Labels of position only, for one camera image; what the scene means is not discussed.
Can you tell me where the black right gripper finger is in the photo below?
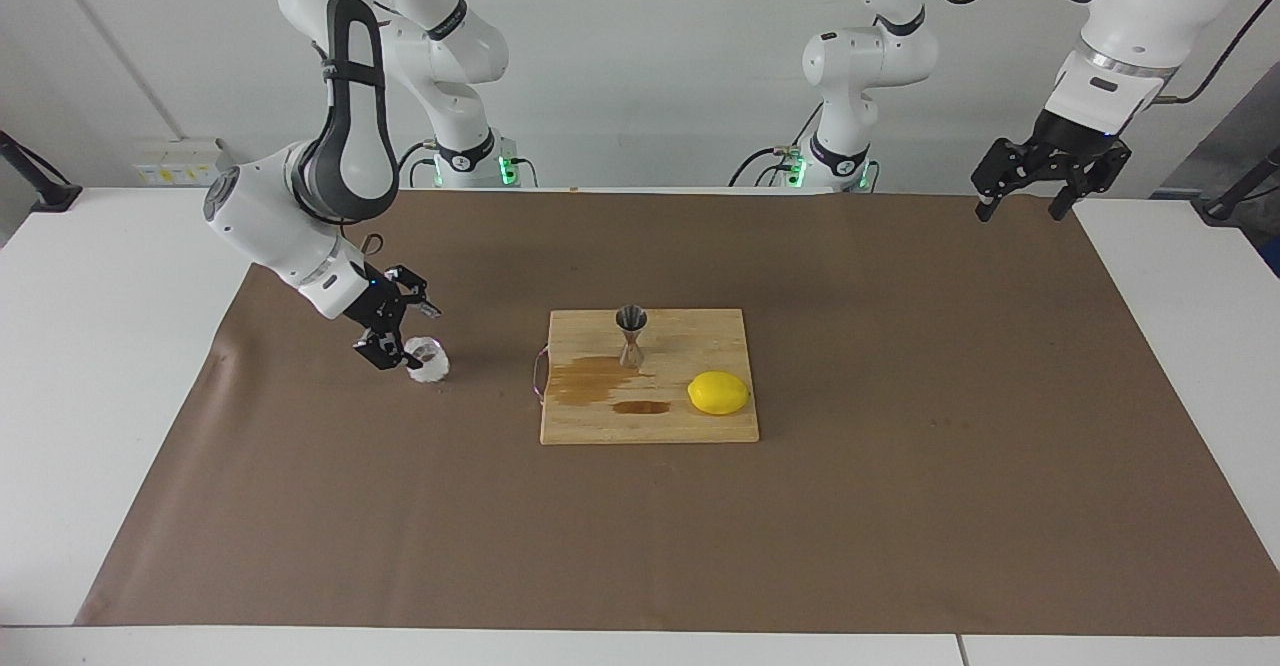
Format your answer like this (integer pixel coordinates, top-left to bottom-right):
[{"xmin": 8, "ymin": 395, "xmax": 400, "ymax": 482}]
[
  {"xmin": 350, "ymin": 329, "xmax": 425, "ymax": 373},
  {"xmin": 384, "ymin": 264, "xmax": 443, "ymax": 318}
]

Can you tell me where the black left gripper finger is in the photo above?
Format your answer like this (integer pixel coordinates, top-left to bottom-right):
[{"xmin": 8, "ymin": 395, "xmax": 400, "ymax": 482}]
[
  {"xmin": 1048, "ymin": 144, "xmax": 1134, "ymax": 224},
  {"xmin": 972, "ymin": 141, "xmax": 1044, "ymax": 219}
]

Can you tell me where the small clear glass cup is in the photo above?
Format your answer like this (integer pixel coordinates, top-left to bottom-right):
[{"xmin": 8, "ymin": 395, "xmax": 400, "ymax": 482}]
[{"xmin": 403, "ymin": 337, "xmax": 451, "ymax": 385}]

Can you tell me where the steel jigger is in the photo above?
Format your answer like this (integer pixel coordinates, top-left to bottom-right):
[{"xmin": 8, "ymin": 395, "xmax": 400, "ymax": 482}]
[{"xmin": 614, "ymin": 305, "xmax": 649, "ymax": 368}]

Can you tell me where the black stand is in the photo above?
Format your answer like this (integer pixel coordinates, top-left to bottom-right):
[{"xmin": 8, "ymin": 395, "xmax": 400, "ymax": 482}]
[
  {"xmin": 0, "ymin": 129, "xmax": 83, "ymax": 213},
  {"xmin": 1195, "ymin": 146, "xmax": 1280, "ymax": 227}
]

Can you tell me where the dark grey partition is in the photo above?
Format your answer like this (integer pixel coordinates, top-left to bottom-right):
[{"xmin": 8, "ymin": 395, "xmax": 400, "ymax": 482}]
[{"xmin": 1150, "ymin": 61, "xmax": 1280, "ymax": 197}]

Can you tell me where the wooden cutting board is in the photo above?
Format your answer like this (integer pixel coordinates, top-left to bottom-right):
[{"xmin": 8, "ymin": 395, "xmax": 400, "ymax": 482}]
[{"xmin": 533, "ymin": 308, "xmax": 761, "ymax": 445}]

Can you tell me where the yellow lemon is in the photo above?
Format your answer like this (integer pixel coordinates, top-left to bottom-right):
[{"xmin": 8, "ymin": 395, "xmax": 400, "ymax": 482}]
[{"xmin": 687, "ymin": 370, "xmax": 751, "ymax": 417}]

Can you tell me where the brown paper table mat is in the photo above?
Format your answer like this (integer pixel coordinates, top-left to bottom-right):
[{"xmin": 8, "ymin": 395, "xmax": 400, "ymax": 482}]
[{"xmin": 75, "ymin": 188, "xmax": 1280, "ymax": 637}]

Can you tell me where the black base cable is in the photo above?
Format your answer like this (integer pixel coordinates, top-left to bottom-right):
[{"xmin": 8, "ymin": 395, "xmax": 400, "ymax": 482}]
[
  {"xmin": 728, "ymin": 146, "xmax": 791, "ymax": 187},
  {"xmin": 390, "ymin": 141, "xmax": 441, "ymax": 189}
]

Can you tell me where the white wall outlet strip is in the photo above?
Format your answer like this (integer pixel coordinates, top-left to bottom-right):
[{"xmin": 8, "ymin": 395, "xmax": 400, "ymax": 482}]
[{"xmin": 133, "ymin": 136, "xmax": 229, "ymax": 187}]

